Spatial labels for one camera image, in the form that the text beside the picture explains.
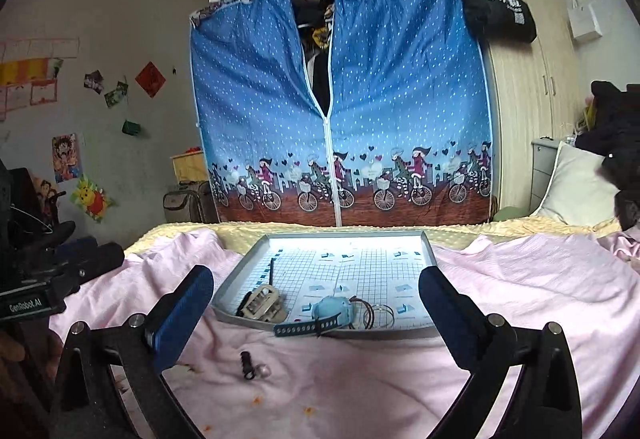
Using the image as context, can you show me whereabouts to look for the pink floral bedsheet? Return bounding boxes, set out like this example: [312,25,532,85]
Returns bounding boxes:
[50,229,639,438]

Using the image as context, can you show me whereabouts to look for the wall photo left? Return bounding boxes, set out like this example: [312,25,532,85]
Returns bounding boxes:
[82,70,104,94]

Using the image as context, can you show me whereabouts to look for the black ring keychain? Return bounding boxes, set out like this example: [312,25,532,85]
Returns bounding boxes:
[240,350,271,381]

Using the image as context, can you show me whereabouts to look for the white pillow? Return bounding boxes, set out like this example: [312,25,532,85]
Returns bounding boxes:
[532,142,620,227]

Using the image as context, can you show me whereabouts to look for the hair ties with yellow bead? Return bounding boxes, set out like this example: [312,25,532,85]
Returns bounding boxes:
[349,296,396,331]

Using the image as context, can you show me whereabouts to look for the yellow blanket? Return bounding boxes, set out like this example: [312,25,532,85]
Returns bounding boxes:
[125,216,620,255]

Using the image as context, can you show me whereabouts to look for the beige hair claw clip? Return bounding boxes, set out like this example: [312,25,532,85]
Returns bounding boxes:
[235,284,288,324]

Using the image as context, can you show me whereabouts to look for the blue fabric wardrobe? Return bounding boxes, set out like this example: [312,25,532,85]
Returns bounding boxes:
[190,0,492,227]

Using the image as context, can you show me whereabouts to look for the black clothes pile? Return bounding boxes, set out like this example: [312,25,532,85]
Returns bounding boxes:
[576,80,640,230]

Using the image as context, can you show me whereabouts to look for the child drawing on wall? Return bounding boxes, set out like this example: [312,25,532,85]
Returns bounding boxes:
[0,38,80,122]

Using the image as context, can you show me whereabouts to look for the green wall object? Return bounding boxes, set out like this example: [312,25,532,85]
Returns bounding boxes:
[122,119,142,136]

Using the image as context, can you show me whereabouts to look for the wall photo right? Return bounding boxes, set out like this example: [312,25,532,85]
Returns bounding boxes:
[104,81,128,108]

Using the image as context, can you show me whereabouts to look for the yellow bear wall sticker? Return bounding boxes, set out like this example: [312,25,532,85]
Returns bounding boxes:
[70,174,115,222]

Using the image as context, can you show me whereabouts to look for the black tote bag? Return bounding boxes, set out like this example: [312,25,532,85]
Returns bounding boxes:
[461,0,537,43]

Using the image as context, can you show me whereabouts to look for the white paper bag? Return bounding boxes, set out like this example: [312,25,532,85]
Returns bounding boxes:
[568,0,603,43]

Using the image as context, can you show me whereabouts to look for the grey suitcase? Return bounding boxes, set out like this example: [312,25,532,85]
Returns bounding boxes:
[163,181,218,223]

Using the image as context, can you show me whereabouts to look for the red diamond wall paper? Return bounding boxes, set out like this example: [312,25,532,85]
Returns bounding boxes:
[134,62,166,99]

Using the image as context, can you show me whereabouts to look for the light blue kids watch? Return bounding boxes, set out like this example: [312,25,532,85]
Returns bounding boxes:
[273,296,354,338]

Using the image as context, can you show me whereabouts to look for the black stick hairpin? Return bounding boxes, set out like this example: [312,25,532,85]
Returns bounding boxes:
[269,258,276,286]

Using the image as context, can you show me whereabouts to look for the black office chair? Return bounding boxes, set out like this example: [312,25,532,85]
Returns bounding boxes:
[1,164,76,267]

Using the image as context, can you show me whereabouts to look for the cartoon character poster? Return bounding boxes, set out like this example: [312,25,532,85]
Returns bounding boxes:
[52,133,81,183]

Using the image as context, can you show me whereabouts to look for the grey tray with grid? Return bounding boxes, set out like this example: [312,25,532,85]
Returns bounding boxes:
[212,230,437,341]

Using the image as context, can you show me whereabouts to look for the wooden wardrobe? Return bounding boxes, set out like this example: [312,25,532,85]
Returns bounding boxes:
[480,0,584,209]

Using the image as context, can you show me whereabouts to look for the yellow storage box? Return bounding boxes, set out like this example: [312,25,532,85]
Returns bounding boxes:
[171,151,208,183]

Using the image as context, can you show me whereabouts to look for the left hand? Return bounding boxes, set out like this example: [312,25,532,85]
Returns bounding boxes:
[0,329,63,401]

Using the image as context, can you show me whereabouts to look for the wall photo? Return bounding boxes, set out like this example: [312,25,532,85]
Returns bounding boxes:
[104,81,128,108]
[82,70,104,94]

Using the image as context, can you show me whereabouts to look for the grey bedside drawer cabinet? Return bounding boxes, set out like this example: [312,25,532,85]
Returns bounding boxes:
[529,136,559,212]

